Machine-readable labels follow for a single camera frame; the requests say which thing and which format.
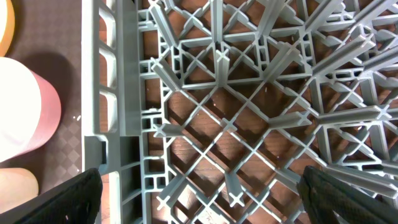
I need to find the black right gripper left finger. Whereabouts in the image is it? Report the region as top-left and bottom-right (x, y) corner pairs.
(1, 168), (103, 224)

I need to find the brown serving tray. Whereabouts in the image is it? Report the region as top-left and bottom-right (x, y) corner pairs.
(1, 0), (82, 193)

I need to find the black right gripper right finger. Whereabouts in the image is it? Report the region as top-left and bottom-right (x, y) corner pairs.
(297, 166), (397, 223)

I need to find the grey dishwasher rack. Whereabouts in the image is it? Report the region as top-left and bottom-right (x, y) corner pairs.
(81, 1), (397, 223)

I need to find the pale green cup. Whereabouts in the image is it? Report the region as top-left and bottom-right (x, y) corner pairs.
(1, 168), (39, 213)

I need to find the yellow plate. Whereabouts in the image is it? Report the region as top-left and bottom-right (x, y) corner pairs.
(0, 0), (15, 57)

